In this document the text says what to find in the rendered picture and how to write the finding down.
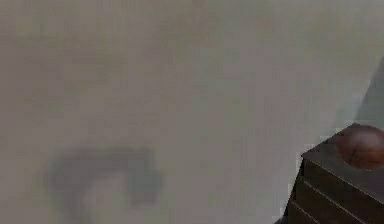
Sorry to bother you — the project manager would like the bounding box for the dark brown chest of drawers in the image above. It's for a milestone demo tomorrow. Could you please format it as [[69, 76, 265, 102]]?
[[273, 122, 384, 224]]

